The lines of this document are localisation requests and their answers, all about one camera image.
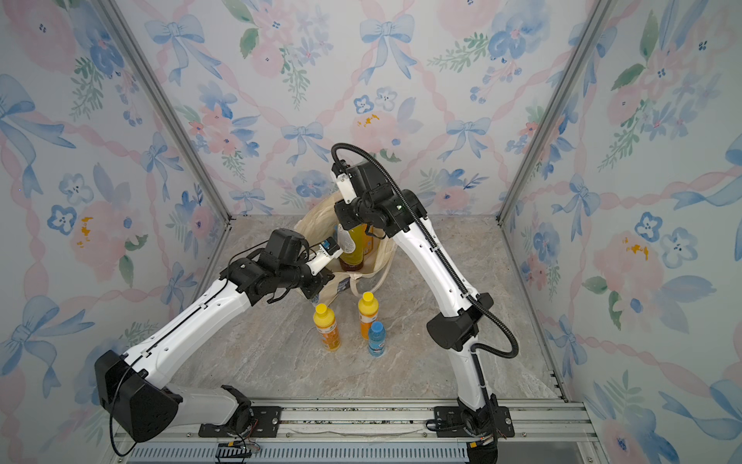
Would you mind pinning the aluminium corner post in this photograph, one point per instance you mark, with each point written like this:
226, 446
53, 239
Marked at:
113, 19
594, 26

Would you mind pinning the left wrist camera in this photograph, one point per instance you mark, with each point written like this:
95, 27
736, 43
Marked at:
289, 250

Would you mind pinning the cream canvas shopping bag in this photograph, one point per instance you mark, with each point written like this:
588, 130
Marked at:
319, 223

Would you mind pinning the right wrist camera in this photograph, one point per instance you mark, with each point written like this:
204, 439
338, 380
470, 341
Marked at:
346, 188

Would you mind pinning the aluminium corner post right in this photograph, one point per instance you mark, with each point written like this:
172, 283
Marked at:
594, 26

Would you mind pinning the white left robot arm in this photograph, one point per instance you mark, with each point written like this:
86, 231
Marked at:
136, 387

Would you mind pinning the green soap bottle red cap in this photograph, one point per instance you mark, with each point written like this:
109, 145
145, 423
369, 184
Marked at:
353, 244

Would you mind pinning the orange bottle yellow cap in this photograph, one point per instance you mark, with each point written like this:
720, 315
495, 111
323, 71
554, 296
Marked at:
368, 312
325, 322

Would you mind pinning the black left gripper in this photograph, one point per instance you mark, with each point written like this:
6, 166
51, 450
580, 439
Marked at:
322, 279

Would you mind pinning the aluminium corner post left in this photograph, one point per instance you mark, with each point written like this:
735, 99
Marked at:
113, 19

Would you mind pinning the small blue bottle front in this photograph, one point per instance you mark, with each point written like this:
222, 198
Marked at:
377, 339

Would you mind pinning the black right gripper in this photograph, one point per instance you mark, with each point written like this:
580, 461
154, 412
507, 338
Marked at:
347, 211

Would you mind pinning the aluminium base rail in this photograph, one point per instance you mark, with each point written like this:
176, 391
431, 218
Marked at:
383, 431

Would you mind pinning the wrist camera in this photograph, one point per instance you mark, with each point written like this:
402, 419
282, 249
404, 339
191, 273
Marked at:
346, 188
289, 250

